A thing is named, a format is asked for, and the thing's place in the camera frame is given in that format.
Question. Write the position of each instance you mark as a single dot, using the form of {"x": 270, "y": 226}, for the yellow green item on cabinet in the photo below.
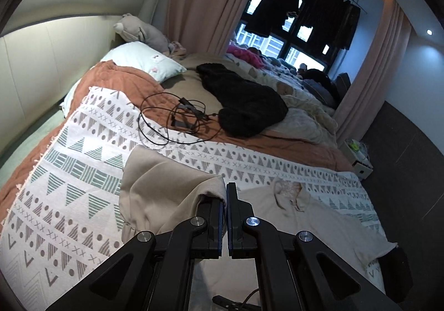
{"x": 354, "y": 146}

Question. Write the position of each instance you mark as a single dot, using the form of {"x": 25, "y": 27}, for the pink curtain right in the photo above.
{"x": 367, "y": 93}

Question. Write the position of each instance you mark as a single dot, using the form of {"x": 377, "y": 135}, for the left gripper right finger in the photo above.
{"x": 240, "y": 243}

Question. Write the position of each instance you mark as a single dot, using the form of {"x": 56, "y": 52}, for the rust orange blanket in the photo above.
{"x": 137, "y": 85}

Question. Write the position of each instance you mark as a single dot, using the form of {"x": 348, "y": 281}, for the pink knitted item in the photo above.
{"x": 245, "y": 55}

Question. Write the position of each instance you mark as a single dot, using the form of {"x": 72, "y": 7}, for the grey plush toy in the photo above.
{"x": 131, "y": 29}

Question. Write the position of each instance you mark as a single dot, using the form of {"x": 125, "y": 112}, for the white patterned geometric blanket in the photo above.
{"x": 65, "y": 220}

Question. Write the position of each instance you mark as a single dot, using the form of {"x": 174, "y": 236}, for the white pillow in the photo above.
{"x": 142, "y": 57}

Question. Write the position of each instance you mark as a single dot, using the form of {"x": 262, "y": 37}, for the beige jacket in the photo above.
{"x": 158, "y": 193}

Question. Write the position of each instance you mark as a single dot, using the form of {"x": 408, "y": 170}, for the white bedside drawer cabinet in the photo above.
{"x": 360, "y": 162}

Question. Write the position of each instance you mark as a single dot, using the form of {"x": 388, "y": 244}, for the dark hanging clothes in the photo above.
{"x": 333, "y": 22}

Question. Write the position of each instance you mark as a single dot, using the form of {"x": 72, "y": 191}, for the padded cream headboard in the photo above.
{"x": 52, "y": 46}

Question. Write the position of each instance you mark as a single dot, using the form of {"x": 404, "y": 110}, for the black knitted garment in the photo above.
{"x": 248, "y": 108}

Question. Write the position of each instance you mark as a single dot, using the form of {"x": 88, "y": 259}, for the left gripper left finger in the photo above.
{"x": 208, "y": 245}

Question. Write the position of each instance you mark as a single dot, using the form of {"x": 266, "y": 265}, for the cream crumpled bedding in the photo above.
{"x": 307, "y": 117}

